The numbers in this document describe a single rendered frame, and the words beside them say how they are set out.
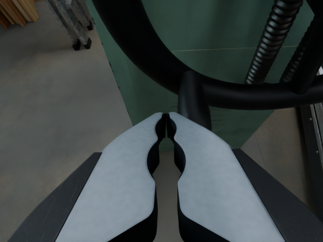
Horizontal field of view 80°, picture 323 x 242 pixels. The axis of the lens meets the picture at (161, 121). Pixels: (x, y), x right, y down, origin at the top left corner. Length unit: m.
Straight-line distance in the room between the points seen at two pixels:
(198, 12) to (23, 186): 0.97
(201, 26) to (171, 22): 0.05
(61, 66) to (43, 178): 0.67
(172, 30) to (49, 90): 1.00
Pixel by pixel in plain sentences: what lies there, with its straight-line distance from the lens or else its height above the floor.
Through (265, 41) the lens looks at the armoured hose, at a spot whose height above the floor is 0.71.
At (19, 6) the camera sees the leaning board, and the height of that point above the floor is 0.11.
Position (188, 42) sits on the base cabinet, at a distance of 0.39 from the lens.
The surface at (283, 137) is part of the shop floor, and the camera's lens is 1.07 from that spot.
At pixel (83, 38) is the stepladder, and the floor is 0.08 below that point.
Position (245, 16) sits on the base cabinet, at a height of 0.65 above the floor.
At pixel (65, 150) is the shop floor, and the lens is 1.03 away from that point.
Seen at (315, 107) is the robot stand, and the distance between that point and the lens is 1.00.
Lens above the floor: 0.86
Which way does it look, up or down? 62 degrees down
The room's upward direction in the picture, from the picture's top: 5 degrees counter-clockwise
